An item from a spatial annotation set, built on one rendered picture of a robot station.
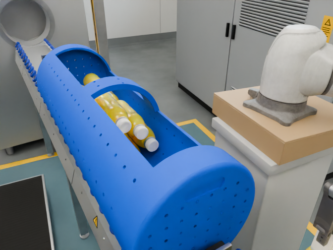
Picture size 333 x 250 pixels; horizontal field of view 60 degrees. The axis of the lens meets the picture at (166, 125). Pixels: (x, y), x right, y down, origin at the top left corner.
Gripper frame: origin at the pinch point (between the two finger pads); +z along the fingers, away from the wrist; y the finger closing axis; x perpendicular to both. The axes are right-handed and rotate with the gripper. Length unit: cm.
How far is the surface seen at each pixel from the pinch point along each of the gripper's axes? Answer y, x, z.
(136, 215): 28.5, -17.0, -4.9
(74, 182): 30, -66, 26
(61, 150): 30, -85, 24
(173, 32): -277, -497, 100
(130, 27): -187, -507, 81
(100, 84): 19, -58, -11
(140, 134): 12, -49, 3
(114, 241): 28.4, -33.0, 20.1
